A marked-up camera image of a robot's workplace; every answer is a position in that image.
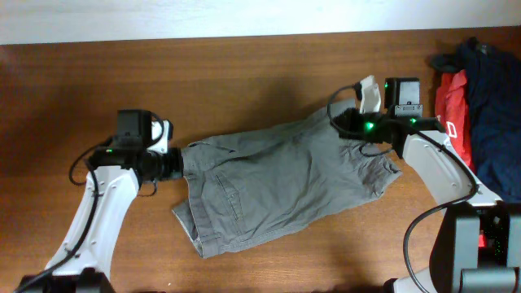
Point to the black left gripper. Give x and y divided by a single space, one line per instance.
176 170

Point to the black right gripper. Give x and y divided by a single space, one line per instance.
351 115

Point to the grey cargo shorts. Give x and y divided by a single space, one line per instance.
248 188

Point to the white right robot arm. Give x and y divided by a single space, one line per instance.
477 248

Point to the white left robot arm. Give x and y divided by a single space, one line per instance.
136 155

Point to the red garment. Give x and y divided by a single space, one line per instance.
452 111

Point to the dark navy garment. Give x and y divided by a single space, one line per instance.
493 100

